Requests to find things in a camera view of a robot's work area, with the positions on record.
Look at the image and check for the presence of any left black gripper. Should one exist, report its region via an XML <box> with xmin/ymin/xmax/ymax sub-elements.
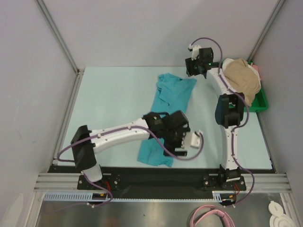
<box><xmin>162</xmin><ymin>126</ymin><xmax>190</xmax><ymax>157</ymax></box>

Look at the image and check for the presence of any teal polo shirt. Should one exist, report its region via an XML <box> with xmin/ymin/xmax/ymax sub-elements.
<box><xmin>137</xmin><ymin>73</ymin><xmax>197</xmax><ymax>168</ymax></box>

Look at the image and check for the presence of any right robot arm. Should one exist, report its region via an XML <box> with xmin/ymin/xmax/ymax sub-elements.
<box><xmin>185</xmin><ymin>44</ymin><xmax>244</xmax><ymax>190</ymax></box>

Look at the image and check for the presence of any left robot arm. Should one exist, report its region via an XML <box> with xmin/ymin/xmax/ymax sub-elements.
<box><xmin>71</xmin><ymin>111</ymin><xmax>190</xmax><ymax>189</ymax></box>

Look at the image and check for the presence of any white shirt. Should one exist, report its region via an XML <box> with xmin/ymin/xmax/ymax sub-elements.
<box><xmin>222</xmin><ymin>58</ymin><xmax>258</xmax><ymax>77</ymax></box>

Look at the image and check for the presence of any beige shirt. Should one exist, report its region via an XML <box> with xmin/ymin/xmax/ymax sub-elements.
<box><xmin>223</xmin><ymin>58</ymin><xmax>261</xmax><ymax>106</ymax></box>

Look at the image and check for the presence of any pink shirt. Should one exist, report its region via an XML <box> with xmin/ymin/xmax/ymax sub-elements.
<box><xmin>251</xmin><ymin>63</ymin><xmax>261</xmax><ymax>80</ymax></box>

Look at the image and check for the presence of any green plastic bin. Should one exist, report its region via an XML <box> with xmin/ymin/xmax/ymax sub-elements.
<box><xmin>222</xmin><ymin>70</ymin><xmax>268</xmax><ymax>113</ymax></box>

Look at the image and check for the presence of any white round plastic part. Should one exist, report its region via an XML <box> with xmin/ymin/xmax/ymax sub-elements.
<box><xmin>268</xmin><ymin>201</ymin><xmax>296</xmax><ymax>227</ymax></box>

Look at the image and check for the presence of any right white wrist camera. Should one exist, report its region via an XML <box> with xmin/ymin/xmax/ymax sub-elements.
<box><xmin>188</xmin><ymin>44</ymin><xmax>201</xmax><ymax>61</ymax></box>

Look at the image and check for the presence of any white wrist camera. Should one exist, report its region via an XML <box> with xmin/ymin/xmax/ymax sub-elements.
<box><xmin>181</xmin><ymin>130</ymin><xmax>204</xmax><ymax>149</ymax></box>
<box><xmin>188</xmin><ymin>44</ymin><xmax>201</xmax><ymax>61</ymax></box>

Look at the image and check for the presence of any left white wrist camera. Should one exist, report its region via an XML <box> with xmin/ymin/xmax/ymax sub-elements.
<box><xmin>181</xmin><ymin>130</ymin><xmax>204</xmax><ymax>149</ymax></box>

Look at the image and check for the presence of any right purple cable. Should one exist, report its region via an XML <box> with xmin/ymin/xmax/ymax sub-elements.
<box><xmin>191</xmin><ymin>37</ymin><xmax>255</xmax><ymax>208</ymax></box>

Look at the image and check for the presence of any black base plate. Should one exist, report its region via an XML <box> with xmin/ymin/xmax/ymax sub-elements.
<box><xmin>48</xmin><ymin>166</ymin><xmax>246</xmax><ymax>200</ymax></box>

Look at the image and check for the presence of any white slotted cable duct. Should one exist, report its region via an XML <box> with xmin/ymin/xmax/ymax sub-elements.
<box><xmin>44</xmin><ymin>191</ymin><xmax>234</xmax><ymax>202</ymax></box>

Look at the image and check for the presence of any pink coiled cable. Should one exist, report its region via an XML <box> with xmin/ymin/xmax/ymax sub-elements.
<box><xmin>187</xmin><ymin>205</ymin><xmax>236</xmax><ymax>227</ymax></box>

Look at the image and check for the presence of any right aluminium frame post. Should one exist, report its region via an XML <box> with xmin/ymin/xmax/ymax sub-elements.
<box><xmin>247</xmin><ymin>0</ymin><xmax>287</xmax><ymax>61</ymax></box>

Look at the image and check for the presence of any aluminium frame post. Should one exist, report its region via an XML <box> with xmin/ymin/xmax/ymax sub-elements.
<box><xmin>34</xmin><ymin>0</ymin><xmax>80</xmax><ymax>74</ymax></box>
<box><xmin>247</xmin><ymin>0</ymin><xmax>287</xmax><ymax>61</ymax></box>

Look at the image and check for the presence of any aluminium front rail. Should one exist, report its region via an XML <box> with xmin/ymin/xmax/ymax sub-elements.
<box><xmin>35</xmin><ymin>173</ymin><xmax>292</xmax><ymax>193</ymax></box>

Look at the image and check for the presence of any left aluminium frame post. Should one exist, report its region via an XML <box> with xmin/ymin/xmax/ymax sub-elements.
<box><xmin>34</xmin><ymin>0</ymin><xmax>80</xmax><ymax>74</ymax></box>

